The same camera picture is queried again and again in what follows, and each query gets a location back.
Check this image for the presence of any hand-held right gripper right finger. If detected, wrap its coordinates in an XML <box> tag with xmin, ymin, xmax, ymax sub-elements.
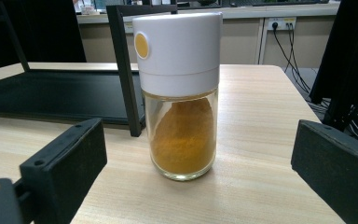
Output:
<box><xmin>290</xmin><ymin>119</ymin><xmax>358</xmax><ymax>224</ymax></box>

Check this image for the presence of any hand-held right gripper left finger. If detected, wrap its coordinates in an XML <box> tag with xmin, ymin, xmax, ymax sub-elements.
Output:
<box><xmin>19</xmin><ymin>117</ymin><xmax>108</xmax><ymax>224</ymax></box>

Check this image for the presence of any black metal shelf rack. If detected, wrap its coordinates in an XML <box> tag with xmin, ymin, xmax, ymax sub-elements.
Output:
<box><xmin>0</xmin><ymin>0</ymin><xmax>179</xmax><ymax>138</ymax></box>

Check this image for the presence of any white-lidded glass spice jar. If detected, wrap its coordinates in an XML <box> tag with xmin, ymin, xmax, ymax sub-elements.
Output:
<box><xmin>131</xmin><ymin>11</ymin><xmax>224</xmax><ymax>182</ymax></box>

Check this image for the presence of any small white container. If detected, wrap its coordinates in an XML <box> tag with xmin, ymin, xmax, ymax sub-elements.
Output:
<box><xmin>79</xmin><ymin>4</ymin><xmax>101</xmax><ymax>16</ymax></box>

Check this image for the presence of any beige background desk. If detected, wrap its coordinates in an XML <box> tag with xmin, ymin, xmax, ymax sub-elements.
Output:
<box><xmin>76</xmin><ymin>2</ymin><xmax>341</xmax><ymax>68</ymax></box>

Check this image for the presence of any black plugged cable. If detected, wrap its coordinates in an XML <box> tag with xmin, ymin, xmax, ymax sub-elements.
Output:
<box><xmin>271</xmin><ymin>21</ymin><xmax>311</xmax><ymax>94</ymax></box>
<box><xmin>283</xmin><ymin>21</ymin><xmax>302</xmax><ymax>82</ymax></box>

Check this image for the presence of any white wall socket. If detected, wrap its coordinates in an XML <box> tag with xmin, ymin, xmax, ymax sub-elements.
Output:
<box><xmin>267</xmin><ymin>17</ymin><xmax>297</xmax><ymax>32</ymax></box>

